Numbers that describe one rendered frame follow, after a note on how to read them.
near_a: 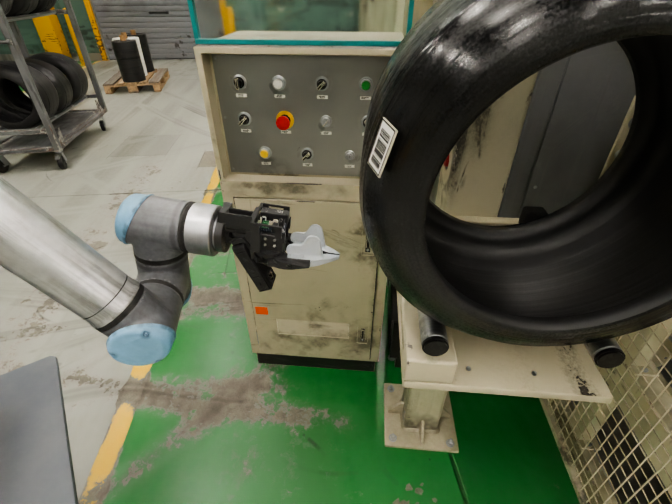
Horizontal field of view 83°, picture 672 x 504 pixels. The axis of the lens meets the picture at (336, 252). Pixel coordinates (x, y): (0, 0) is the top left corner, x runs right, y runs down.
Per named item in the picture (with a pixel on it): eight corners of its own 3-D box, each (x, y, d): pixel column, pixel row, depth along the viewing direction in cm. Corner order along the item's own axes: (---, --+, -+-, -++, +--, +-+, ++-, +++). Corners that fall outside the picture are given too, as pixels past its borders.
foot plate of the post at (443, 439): (383, 384, 162) (384, 378, 160) (447, 389, 160) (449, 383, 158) (384, 446, 140) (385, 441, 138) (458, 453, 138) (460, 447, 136)
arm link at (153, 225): (143, 229, 73) (134, 181, 68) (206, 239, 73) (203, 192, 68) (115, 256, 66) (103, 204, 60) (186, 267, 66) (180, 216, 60)
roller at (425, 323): (407, 242, 93) (409, 227, 91) (425, 244, 93) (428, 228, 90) (420, 356, 65) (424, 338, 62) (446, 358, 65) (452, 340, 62)
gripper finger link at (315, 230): (343, 234, 65) (289, 226, 65) (338, 261, 68) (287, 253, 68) (344, 224, 67) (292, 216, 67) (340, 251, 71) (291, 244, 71)
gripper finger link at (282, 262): (309, 266, 63) (257, 258, 63) (308, 273, 64) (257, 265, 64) (312, 250, 67) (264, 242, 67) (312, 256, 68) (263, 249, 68)
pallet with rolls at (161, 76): (122, 78, 676) (107, 29, 632) (170, 76, 691) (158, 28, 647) (105, 94, 581) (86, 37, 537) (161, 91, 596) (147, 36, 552)
